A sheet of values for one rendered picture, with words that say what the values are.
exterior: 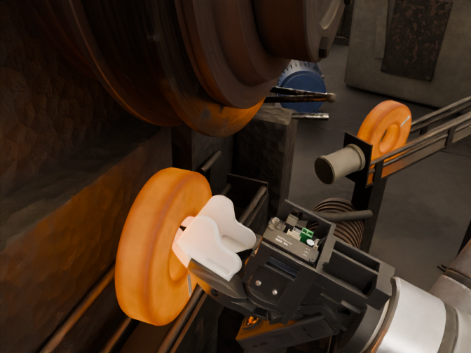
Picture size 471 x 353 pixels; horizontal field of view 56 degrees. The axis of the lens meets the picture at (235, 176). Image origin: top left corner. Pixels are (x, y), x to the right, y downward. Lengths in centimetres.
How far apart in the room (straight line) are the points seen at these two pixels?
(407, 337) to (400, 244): 152
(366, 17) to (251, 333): 299
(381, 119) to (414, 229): 111
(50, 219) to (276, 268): 21
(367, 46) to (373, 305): 302
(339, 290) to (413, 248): 152
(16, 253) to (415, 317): 33
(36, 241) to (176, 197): 13
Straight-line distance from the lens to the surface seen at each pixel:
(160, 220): 38
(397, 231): 197
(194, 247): 41
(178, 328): 54
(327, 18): 54
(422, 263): 185
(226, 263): 41
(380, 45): 329
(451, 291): 55
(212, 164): 72
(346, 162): 93
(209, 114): 45
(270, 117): 80
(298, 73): 267
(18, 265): 43
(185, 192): 42
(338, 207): 106
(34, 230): 43
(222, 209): 42
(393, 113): 99
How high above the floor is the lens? 112
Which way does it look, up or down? 31 degrees down
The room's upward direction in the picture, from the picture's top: 3 degrees clockwise
